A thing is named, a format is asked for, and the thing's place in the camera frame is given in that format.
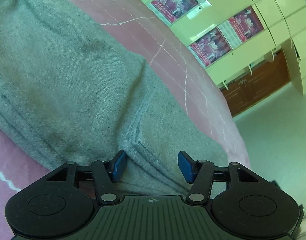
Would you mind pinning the pink checked bed sheet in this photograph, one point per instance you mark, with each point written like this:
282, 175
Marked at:
133, 26

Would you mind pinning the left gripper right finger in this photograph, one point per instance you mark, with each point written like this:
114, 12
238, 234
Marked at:
199, 174

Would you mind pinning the lower left red poster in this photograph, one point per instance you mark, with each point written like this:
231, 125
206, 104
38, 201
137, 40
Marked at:
210, 47

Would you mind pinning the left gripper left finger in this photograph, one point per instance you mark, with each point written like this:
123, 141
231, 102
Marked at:
105, 174

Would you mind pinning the red poster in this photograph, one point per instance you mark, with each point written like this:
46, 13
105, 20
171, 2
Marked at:
169, 11
246, 24
210, 47

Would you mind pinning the grey sweatpants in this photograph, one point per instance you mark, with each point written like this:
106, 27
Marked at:
71, 92

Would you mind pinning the lower right red poster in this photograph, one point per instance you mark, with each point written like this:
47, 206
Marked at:
246, 24

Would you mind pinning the brown wooden door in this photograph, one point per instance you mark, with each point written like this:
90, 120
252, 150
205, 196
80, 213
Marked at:
266, 78

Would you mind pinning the cream glossy wardrobe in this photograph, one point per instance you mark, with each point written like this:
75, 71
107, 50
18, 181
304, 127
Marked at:
229, 37

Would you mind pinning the upper left red poster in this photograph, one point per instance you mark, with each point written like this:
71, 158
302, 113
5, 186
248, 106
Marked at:
169, 11

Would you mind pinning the cream corner shelf unit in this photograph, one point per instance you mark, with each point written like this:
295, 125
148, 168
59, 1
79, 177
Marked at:
268, 57

